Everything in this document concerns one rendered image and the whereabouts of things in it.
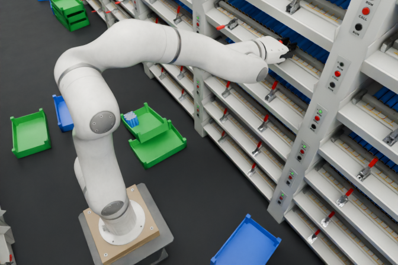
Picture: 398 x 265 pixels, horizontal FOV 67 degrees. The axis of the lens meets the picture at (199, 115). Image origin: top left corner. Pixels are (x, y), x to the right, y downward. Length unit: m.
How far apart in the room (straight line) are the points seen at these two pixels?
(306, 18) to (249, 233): 1.12
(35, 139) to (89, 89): 1.57
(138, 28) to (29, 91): 1.98
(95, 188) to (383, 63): 0.84
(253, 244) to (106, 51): 1.27
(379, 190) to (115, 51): 0.90
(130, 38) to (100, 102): 0.15
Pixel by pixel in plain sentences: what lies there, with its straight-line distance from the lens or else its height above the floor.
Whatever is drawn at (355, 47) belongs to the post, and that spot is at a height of 1.10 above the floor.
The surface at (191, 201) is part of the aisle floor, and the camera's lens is 1.74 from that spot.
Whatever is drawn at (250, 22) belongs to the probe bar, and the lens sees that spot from 1.25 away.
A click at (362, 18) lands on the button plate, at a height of 1.18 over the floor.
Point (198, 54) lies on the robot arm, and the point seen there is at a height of 1.11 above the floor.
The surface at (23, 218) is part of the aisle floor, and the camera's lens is 1.94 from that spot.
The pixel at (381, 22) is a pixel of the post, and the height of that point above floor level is 1.19.
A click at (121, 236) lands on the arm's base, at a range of 1.34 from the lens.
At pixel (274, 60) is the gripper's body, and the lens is 1.01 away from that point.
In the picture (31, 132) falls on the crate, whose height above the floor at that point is 0.00.
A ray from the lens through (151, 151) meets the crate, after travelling 1.93.
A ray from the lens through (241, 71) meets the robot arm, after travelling 0.81.
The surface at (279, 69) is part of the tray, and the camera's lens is 1.11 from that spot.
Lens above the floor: 1.57
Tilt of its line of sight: 49 degrees down
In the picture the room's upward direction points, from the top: straight up
